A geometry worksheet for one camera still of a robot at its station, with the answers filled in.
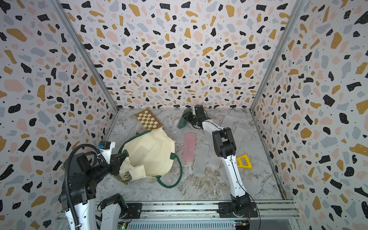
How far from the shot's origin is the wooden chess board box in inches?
42.7

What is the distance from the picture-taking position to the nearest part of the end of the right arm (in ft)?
2.92

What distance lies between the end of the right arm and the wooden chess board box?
249 millimetres
